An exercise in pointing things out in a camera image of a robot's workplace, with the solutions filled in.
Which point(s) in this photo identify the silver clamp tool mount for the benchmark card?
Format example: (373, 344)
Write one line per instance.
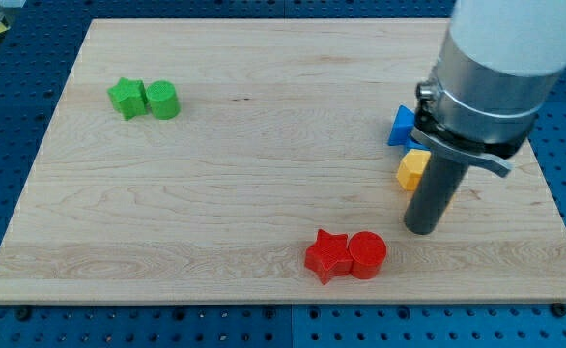
(470, 114)

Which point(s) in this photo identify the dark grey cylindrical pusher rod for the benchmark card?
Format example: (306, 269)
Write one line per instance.
(438, 184)

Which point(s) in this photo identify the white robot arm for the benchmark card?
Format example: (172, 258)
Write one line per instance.
(497, 64)

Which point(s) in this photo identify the red star block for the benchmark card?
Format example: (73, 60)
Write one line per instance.
(328, 256)

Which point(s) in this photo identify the green star block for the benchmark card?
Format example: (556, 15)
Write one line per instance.
(128, 97)

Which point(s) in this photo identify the yellow hexagon block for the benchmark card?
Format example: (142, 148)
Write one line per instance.
(411, 168)

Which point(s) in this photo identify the blue block behind hexagon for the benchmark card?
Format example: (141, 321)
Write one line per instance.
(411, 144)

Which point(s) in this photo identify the blue triangle block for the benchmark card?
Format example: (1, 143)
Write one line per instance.
(402, 126)

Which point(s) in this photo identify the red cylinder block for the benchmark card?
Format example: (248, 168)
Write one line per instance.
(368, 251)

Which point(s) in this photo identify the light wooden board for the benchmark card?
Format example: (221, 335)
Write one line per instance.
(282, 132)

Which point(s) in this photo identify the green cylinder block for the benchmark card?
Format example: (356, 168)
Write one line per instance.
(163, 100)

